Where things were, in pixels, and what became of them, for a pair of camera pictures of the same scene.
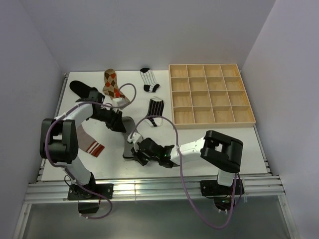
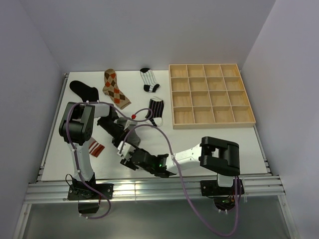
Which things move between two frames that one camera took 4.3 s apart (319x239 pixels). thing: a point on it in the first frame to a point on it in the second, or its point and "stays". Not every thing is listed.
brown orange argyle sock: [110, 87] stays
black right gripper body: [143, 158] to [129, 164]
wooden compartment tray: [209, 95] stays
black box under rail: [88, 207] stays
